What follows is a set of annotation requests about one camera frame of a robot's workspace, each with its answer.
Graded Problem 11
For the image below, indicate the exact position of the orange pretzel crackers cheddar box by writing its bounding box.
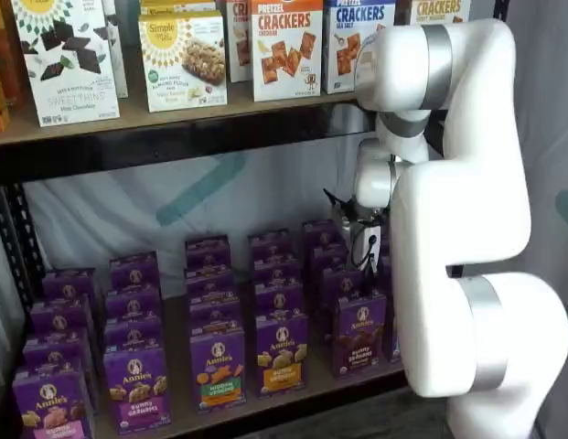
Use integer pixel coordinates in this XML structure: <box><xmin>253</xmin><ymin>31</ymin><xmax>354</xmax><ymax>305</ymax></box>
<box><xmin>247</xmin><ymin>0</ymin><xmax>325</xmax><ymax>103</ymax></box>

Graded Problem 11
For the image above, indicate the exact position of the purple Annie's box pink patch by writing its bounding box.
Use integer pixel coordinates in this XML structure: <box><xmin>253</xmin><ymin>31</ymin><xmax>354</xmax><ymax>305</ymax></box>
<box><xmin>12</xmin><ymin>363</ymin><xmax>96</xmax><ymax>439</ymax></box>

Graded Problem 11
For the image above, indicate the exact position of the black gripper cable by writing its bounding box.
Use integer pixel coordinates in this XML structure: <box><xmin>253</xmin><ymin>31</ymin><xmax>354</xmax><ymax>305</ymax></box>
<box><xmin>348</xmin><ymin>226</ymin><xmax>381</xmax><ymax>272</ymax></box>

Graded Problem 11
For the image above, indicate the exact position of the purple Annie's box brown patch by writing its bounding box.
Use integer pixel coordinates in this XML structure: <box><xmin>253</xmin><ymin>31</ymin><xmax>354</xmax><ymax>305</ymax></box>
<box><xmin>332</xmin><ymin>292</ymin><xmax>388</xmax><ymax>380</ymax></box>

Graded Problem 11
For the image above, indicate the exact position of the purple Annie's box yellow patch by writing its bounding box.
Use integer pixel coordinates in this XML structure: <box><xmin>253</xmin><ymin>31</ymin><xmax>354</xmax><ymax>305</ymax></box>
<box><xmin>255</xmin><ymin>314</ymin><xmax>311</xmax><ymax>398</ymax></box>

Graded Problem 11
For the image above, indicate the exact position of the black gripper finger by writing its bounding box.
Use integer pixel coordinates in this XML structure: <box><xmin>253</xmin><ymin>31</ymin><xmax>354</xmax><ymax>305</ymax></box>
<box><xmin>361</xmin><ymin>266</ymin><xmax>380</xmax><ymax>296</ymax></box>

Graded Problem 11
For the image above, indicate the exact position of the dark orange snack box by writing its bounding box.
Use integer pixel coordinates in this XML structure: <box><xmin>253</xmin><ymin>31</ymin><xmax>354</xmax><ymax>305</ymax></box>
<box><xmin>0</xmin><ymin>0</ymin><xmax>25</xmax><ymax>111</ymax></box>

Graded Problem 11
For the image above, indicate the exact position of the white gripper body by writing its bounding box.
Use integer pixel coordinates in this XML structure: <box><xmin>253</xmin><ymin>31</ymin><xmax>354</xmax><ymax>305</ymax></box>
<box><xmin>355</xmin><ymin>218</ymin><xmax>384</xmax><ymax>267</ymax></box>

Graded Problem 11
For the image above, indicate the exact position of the yellow white Simple Mills box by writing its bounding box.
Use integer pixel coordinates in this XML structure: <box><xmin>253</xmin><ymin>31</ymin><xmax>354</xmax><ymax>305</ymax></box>
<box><xmin>139</xmin><ymin>0</ymin><xmax>219</xmax><ymax>18</ymax></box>

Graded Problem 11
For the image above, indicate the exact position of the purple Annie's box magenta patch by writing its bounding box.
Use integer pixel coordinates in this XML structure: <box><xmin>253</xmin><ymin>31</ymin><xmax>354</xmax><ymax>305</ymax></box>
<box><xmin>102</xmin><ymin>345</ymin><xmax>174</xmax><ymax>434</ymax></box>

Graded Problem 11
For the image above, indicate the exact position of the wooden shelf board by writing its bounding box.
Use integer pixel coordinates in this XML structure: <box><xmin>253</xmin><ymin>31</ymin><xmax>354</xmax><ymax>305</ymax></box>
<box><xmin>17</xmin><ymin>269</ymin><xmax>406</xmax><ymax>439</ymax></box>
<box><xmin>0</xmin><ymin>80</ymin><xmax>371</xmax><ymax>147</ymax></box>

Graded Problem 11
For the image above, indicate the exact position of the black metal shelf rack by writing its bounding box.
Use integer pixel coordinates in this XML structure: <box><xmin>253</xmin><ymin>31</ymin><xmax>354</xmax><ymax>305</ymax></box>
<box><xmin>0</xmin><ymin>0</ymin><xmax>509</xmax><ymax>439</ymax></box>

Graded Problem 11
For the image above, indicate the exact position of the white Sweet Thins box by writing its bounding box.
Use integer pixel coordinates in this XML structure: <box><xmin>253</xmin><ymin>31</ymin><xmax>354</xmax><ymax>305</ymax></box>
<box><xmin>10</xmin><ymin>0</ymin><xmax>122</xmax><ymax>128</ymax></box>

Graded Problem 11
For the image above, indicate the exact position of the Simple Mills almond bar box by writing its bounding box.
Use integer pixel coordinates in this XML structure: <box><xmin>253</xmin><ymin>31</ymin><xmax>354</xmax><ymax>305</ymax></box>
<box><xmin>137</xmin><ymin>9</ymin><xmax>229</xmax><ymax>113</ymax></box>

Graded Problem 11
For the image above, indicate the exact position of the purple Annie's box green patch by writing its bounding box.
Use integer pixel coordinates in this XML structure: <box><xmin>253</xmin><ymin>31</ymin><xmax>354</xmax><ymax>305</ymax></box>
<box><xmin>189</xmin><ymin>325</ymin><xmax>248</xmax><ymax>415</ymax></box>

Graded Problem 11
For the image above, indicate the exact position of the blue crackers sea salt box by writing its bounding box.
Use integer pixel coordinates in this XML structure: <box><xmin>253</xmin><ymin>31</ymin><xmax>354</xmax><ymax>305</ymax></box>
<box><xmin>322</xmin><ymin>0</ymin><xmax>397</xmax><ymax>95</ymax></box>

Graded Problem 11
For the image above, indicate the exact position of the white backdrop cloth teal print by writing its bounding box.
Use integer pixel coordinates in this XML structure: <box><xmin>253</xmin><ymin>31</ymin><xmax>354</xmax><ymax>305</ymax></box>
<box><xmin>0</xmin><ymin>0</ymin><xmax>568</xmax><ymax>412</ymax></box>

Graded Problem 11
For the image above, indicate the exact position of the white orange crackers box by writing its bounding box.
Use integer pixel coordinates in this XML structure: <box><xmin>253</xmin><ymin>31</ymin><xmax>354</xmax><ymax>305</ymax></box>
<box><xmin>225</xmin><ymin>0</ymin><xmax>253</xmax><ymax>84</ymax></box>

